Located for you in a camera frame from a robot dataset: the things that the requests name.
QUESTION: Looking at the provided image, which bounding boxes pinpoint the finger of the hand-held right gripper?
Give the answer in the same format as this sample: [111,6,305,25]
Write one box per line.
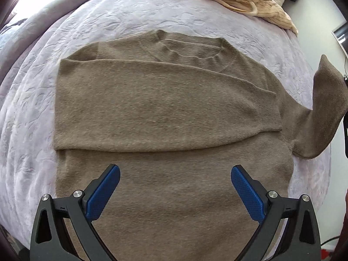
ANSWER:
[343,115,348,159]

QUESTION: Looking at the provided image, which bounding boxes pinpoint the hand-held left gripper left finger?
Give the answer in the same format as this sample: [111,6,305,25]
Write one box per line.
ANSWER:
[29,164,121,261]

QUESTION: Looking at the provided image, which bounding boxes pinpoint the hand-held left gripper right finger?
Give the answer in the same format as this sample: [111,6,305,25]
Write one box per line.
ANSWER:
[231,164,322,261]

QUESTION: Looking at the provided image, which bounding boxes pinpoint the taupe knit sweater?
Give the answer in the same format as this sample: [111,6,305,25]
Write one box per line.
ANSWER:
[54,30,346,261]

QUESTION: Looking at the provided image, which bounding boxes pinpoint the lavender embossed blanket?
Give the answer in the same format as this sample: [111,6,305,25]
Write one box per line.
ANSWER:
[0,0,332,253]

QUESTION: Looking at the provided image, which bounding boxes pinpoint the grey lilac quilt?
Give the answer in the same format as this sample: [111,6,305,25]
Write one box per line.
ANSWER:
[0,0,128,68]

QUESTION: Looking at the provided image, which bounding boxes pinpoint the wall screen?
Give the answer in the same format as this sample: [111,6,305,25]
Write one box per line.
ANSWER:
[332,23,348,57]

